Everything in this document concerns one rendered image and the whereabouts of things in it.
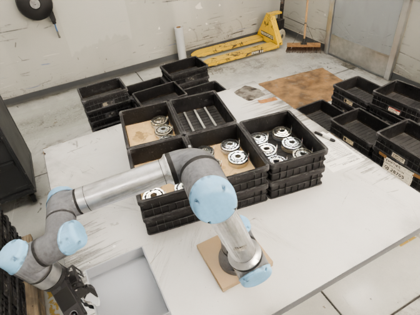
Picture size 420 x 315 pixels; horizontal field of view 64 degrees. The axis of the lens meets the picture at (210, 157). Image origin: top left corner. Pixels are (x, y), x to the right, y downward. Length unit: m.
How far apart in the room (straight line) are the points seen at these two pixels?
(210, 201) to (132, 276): 0.50
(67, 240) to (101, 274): 0.41
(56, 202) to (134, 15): 3.94
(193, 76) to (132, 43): 1.70
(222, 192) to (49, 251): 0.43
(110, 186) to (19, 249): 0.26
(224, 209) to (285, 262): 0.66
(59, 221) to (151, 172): 0.26
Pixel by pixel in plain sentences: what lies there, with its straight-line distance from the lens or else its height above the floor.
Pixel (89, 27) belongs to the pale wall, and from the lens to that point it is 4.66.
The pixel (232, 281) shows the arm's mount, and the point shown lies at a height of 0.73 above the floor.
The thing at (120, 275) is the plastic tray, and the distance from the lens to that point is 1.25.
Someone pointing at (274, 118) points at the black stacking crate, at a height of 0.90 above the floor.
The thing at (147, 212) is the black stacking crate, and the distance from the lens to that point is 1.49.
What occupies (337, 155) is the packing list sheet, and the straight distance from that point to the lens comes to 2.00.
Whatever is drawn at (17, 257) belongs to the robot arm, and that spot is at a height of 1.29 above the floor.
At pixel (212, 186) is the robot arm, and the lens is 0.82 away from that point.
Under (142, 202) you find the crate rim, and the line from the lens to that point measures 1.43.
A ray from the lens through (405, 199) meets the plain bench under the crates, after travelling 1.84.
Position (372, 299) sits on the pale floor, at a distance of 2.30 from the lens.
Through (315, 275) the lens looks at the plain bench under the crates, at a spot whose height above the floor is 0.70.
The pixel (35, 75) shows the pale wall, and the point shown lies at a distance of 4.76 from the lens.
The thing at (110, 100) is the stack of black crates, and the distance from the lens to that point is 3.12.
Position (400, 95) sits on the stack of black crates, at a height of 0.50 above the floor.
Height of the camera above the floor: 1.92
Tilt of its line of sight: 39 degrees down
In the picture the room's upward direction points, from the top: 6 degrees counter-clockwise
